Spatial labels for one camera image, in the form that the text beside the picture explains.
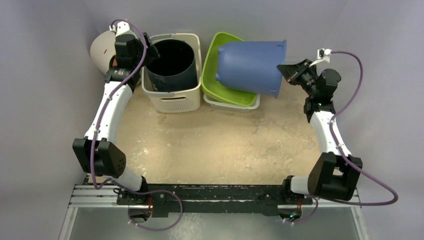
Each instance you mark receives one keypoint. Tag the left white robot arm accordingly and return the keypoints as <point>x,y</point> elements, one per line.
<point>96,151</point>

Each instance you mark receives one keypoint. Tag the lime green plastic basin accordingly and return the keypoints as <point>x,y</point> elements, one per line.
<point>210,86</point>

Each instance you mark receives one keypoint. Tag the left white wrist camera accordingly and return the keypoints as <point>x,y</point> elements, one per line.
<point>120,28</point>

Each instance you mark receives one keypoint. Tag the white pastel drawer cabinet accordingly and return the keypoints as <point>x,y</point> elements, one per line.
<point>102,51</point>

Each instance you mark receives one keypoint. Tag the aluminium rail base frame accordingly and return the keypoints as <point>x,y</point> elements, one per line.
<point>208,212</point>

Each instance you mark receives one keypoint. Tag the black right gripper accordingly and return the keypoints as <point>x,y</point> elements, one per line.
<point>296,73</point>

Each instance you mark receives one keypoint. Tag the blue plastic bucket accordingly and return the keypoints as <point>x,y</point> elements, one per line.
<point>251,66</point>

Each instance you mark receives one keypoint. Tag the black cylindrical bucket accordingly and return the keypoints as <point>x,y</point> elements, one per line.
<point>175,70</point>

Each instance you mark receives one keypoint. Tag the cream perforated storage basket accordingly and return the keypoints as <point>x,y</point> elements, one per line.
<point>178,101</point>

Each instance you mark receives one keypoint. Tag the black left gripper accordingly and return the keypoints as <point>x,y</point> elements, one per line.
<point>151,53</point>

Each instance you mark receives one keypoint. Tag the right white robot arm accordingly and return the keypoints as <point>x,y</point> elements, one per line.
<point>335,174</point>

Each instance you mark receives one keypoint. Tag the white lattice plastic basket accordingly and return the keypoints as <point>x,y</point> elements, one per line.
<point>232,107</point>

